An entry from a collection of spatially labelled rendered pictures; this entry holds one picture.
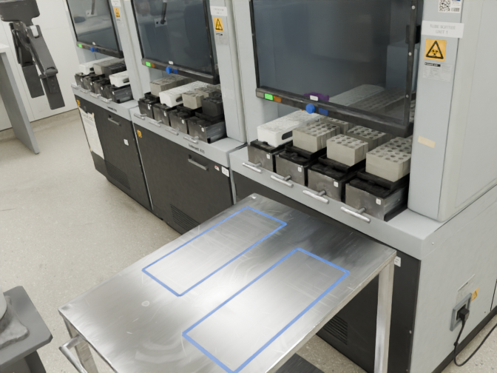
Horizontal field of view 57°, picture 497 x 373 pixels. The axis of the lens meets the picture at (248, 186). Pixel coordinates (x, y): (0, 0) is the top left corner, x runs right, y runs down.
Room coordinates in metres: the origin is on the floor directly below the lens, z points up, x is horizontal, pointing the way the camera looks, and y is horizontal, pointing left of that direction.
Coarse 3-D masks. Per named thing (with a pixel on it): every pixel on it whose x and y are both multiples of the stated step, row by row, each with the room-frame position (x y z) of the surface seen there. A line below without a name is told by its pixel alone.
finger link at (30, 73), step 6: (30, 66) 1.07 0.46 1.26; (24, 72) 1.05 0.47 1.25; (30, 72) 1.06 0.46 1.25; (36, 72) 1.07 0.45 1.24; (30, 78) 1.06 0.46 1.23; (36, 78) 1.07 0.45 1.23; (30, 84) 1.06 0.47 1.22; (36, 84) 1.06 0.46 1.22; (30, 90) 1.05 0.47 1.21; (36, 90) 1.06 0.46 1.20; (42, 90) 1.07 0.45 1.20; (36, 96) 1.06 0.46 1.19
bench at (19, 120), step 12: (0, 48) 3.64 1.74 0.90; (0, 60) 3.74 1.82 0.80; (0, 72) 3.87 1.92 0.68; (12, 72) 3.69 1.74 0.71; (0, 84) 4.03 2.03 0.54; (12, 84) 3.67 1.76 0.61; (12, 96) 3.77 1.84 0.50; (12, 108) 3.91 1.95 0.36; (24, 108) 3.69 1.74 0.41; (12, 120) 4.07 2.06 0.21; (24, 120) 3.67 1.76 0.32; (24, 132) 3.78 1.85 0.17; (36, 144) 3.69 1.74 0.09
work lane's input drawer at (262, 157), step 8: (248, 144) 1.54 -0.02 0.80; (256, 144) 1.50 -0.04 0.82; (264, 144) 1.49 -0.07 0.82; (248, 152) 1.53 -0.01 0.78; (256, 152) 1.50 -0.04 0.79; (264, 152) 1.46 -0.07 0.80; (272, 152) 1.44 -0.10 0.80; (248, 160) 1.53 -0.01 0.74; (256, 160) 1.50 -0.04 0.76; (264, 160) 1.46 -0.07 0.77; (272, 160) 1.43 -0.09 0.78; (248, 168) 1.47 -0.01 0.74; (256, 168) 1.44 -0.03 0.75; (264, 168) 1.46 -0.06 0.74; (272, 168) 1.43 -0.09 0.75
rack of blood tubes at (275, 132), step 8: (296, 112) 1.65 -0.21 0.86; (304, 112) 1.65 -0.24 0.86; (280, 120) 1.59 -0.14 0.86; (288, 120) 1.58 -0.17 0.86; (296, 120) 1.57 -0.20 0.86; (304, 120) 1.57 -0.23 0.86; (312, 120) 1.57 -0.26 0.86; (264, 128) 1.52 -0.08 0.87; (272, 128) 1.52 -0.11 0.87; (280, 128) 1.51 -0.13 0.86; (288, 128) 1.50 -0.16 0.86; (264, 136) 1.51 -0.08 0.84; (272, 136) 1.48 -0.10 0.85; (280, 136) 1.48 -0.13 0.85; (288, 136) 1.56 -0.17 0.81; (272, 144) 1.48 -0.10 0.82
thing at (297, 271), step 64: (192, 256) 0.88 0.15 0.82; (256, 256) 0.85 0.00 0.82; (320, 256) 0.83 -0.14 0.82; (384, 256) 0.80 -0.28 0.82; (64, 320) 0.75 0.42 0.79; (128, 320) 0.69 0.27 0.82; (192, 320) 0.67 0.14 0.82; (256, 320) 0.65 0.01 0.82; (320, 320) 0.64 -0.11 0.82; (384, 320) 0.81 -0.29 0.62
